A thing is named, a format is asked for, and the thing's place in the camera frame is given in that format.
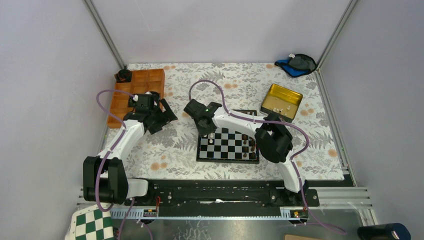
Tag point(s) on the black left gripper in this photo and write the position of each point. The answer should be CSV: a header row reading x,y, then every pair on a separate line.
x,y
167,117

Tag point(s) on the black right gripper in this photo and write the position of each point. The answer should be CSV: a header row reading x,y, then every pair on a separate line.
x,y
202,132

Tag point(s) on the gold metal tin box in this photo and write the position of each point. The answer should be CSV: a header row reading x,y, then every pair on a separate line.
x,y
282,101

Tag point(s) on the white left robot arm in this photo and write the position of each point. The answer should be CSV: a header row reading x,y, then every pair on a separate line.
x,y
104,175

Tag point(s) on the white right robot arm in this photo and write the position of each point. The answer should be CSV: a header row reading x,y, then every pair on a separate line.
x,y
273,139

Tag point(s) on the black white chess board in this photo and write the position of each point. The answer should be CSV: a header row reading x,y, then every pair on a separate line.
x,y
226,147

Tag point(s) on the dark chess pieces row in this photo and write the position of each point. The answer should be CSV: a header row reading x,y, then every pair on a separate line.
x,y
248,148

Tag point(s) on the green white rolled chess mat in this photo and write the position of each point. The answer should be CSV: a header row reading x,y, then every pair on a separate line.
x,y
90,223

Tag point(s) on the floral white table mat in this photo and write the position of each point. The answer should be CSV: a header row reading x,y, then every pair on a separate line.
x,y
171,153

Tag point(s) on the orange wooden divided tray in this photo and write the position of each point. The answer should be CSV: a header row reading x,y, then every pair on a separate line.
x,y
142,81

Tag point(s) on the dark rolled cloth corner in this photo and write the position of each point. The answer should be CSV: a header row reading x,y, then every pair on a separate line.
x,y
123,76

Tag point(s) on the blue black cloth bundle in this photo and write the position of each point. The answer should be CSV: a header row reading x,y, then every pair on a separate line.
x,y
297,65

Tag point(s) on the dark cylinder bottle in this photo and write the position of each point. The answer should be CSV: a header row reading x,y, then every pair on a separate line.
x,y
389,231

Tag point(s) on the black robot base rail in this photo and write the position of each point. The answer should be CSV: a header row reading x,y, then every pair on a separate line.
x,y
223,198

